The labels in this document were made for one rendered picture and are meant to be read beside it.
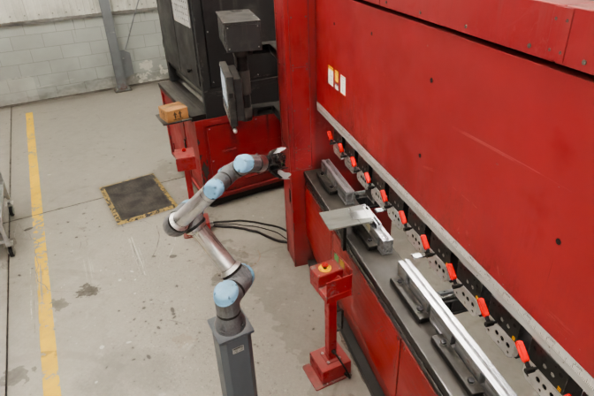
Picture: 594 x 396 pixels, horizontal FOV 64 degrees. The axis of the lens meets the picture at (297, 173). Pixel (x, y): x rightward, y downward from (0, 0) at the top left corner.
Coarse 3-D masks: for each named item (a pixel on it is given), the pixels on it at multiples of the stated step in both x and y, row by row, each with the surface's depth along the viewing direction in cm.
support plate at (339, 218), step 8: (344, 208) 278; (352, 208) 278; (360, 208) 278; (320, 216) 273; (328, 216) 272; (336, 216) 271; (344, 216) 271; (328, 224) 264; (336, 224) 264; (344, 224) 264; (352, 224) 264; (360, 224) 264
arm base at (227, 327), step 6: (240, 312) 227; (216, 318) 226; (222, 318) 221; (228, 318) 221; (234, 318) 222; (240, 318) 227; (216, 324) 226; (222, 324) 223; (228, 324) 222; (234, 324) 223; (240, 324) 225; (216, 330) 226; (222, 330) 224; (228, 330) 223; (234, 330) 223; (240, 330) 226; (228, 336) 224
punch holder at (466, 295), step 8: (464, 272) 177; (456, 280) 183; (464, 280) 178; (472, 280) 173; (464, 288) 179; (472, 288) 174; (480, 288) 169; (456, 296) 185; (464, 296) 180; (472, 296) 174; (480, 296) 170; (488, 296) 171; (464, 304) 181; (472, 304) 176; (488, 304) 174; (472, 312) 176; (480, 312) 174
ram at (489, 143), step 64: (320, 0) 286; (320, 64) 306; (384, 64) 216; (448, 64) 166; (512, 64) 136; (384, 128) 227; (448, 128) 173; (512, 128) 140; (576, 128) 117; (448, 192) 180; (512, 192) 144; (576, 192) 120; (512, 256) 149; (576, 256) 124; (576, 320) 127
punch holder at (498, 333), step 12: (492, 300) 163; (492, 312) 164; (504, 312) 158; (504, 324) 159; (516, 324) 152; (492, 336) 166; (504, 336) 159; (516, 336) 153; (528, 336) 154; (504, 348) 160; (516, 348) 155; (528, 348) 158
